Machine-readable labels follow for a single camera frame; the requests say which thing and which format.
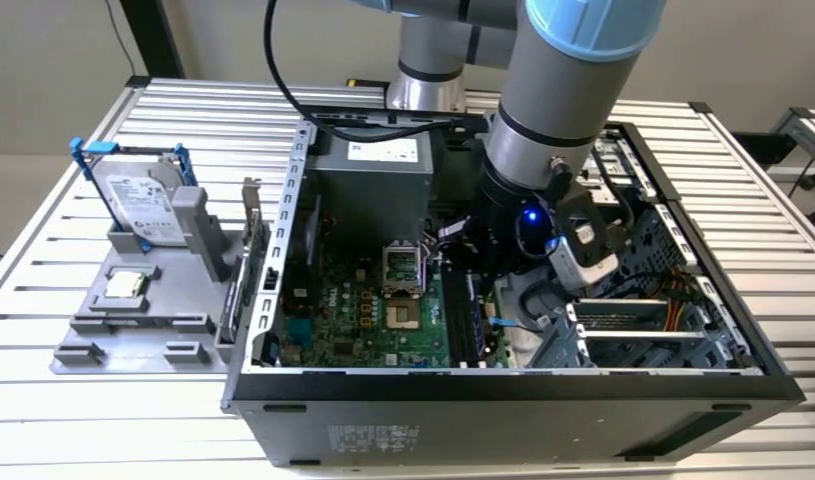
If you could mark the silver CPU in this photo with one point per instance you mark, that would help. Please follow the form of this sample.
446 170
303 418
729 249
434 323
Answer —
126 286

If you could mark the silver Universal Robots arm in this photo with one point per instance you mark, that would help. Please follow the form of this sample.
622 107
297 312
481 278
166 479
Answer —
554 100

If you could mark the aluminium side table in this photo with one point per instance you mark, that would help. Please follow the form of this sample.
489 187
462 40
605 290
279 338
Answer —
814 125

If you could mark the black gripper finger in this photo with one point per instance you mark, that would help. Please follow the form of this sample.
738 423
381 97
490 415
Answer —
461 252

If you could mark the silver hard disk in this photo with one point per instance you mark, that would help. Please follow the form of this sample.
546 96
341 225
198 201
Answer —
137 200

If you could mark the green motherboard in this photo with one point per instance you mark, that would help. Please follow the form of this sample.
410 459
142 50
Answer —
341 320

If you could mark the teal expansion slot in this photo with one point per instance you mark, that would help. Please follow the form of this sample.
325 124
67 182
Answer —
301 332

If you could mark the metal locking lever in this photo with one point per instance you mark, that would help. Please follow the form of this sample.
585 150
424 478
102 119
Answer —
424 272

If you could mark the grey power supply unit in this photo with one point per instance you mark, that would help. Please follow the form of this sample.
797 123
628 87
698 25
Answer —
374 200

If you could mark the blue disk carrier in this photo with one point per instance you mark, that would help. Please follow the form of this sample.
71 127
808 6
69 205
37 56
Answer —
101 148

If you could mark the metal disk bay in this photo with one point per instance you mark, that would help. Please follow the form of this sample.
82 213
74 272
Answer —
621 310

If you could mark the CPU socket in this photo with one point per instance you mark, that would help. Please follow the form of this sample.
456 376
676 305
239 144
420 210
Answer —
404 315

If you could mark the black table bracket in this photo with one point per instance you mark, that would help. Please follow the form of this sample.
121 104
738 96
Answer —
764 147

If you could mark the grey parts rack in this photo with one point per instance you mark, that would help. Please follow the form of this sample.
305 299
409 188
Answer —
174 280

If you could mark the black PC case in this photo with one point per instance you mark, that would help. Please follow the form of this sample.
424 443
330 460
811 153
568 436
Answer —
448 430

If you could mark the silver camera in black bracket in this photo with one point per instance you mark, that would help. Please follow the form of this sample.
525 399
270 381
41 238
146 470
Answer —
584 265

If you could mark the grey metal drive cage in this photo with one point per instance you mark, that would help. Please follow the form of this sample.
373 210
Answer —
604 150

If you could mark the yellow black plug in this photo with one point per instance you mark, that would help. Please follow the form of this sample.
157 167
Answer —
351 81

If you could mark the black vertical post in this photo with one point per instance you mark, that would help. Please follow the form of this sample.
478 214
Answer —
157 40

